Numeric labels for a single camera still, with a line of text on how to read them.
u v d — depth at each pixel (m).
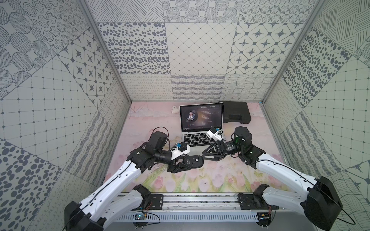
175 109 1.13
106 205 0.42
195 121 0.99
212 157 0.67
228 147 0.62
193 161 0.65
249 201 0.73
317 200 0.39
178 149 0.58
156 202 0.73
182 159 0.68
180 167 0.60
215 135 0.66
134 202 0.59
